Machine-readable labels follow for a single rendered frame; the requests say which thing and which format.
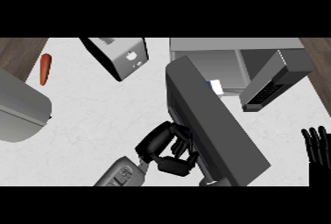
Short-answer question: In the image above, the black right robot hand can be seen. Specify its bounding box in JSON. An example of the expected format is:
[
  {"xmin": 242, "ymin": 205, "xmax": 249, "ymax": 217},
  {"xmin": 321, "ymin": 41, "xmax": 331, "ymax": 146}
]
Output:
[{"xmin": 299, "ymin": 125, "xmax": 331, "ymax": 187}]

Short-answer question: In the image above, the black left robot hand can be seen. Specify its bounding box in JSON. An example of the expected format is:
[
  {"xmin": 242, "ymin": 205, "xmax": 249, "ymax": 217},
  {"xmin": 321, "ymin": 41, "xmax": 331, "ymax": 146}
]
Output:
[{"xmin": 134, "ymin": 120, "xmax": 200, "ymax": 178}]

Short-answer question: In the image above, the dark grey microwave door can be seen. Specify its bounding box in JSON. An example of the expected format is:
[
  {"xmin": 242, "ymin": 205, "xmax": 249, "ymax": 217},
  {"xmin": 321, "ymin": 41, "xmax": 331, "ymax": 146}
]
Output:
[{"xmin": 163, "ymin": 55, "xmax": 273, "ymax": 187}]

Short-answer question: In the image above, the white and blue milk carton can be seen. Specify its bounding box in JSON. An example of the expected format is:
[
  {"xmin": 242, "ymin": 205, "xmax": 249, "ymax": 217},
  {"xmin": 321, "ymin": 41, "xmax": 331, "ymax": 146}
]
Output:
[{"xmin": 205, "ymin": 79, "xmax": 224, "ymax": 96}]

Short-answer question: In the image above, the grey microwave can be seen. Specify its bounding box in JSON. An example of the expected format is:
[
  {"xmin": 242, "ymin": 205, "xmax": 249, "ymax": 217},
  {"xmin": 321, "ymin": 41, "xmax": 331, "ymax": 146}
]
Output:
[{"xmin": 168, "ymin": 38, "xmax": 316, "ymax": 113}]

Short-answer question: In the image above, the grey rounded appliance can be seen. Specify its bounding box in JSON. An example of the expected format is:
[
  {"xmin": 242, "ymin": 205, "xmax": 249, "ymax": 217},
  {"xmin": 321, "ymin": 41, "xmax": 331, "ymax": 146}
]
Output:
[{"xmin": 0, "ymin": 68, "xmax": 52, "ymax": 144}]

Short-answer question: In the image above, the orange carrot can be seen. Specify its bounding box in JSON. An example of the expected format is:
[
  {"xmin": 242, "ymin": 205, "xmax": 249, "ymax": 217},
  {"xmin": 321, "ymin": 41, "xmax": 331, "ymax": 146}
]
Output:
[{"xmin": 38, "ymin": 53, "xmax": 52, "ymax": 87}]

